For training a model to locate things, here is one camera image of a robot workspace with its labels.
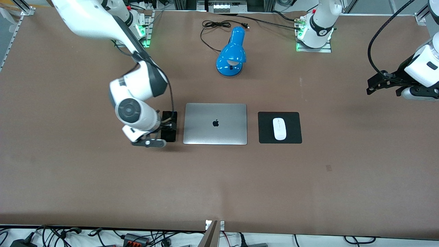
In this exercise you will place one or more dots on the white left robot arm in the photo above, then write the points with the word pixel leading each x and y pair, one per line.
pixel 320 27

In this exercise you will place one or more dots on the silver laptop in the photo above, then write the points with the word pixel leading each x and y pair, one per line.
pixel 205 130

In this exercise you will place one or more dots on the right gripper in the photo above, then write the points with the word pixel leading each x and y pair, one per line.
pixel 169 126

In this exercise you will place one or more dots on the small grey box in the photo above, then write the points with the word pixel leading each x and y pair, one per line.
pixel 258 245

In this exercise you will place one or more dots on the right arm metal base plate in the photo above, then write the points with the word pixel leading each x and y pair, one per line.
pixel 149 24

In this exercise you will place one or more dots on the grey orange power strip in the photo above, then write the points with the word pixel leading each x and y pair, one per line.
pixel 135 240

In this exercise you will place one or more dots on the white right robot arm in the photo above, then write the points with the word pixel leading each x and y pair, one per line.
pixel 89 17

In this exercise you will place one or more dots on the black power adapter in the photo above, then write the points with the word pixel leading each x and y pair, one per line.
pixel 22 243

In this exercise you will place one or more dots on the black smartphone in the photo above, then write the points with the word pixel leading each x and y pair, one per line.
pixel 170 138

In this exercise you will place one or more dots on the wooden post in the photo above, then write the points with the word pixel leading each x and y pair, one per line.
pixel 212 238

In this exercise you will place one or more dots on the black mouse pad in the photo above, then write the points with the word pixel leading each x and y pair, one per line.
pixel 264 133

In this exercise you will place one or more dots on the white power strip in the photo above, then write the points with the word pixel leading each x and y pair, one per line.
pixel 226 7

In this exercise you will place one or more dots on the blue desk lamp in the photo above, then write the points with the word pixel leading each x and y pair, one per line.
pixel 233 51

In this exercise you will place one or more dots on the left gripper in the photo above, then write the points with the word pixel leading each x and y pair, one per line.
pixel 400 72

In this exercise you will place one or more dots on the silver corner bracket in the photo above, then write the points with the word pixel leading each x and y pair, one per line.
pixel 420 19
pixel 28 11

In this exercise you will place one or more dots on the white computer mouse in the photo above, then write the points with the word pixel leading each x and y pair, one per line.
pixel 279 130

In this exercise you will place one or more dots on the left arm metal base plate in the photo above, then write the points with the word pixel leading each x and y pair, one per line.
pixel 325 50

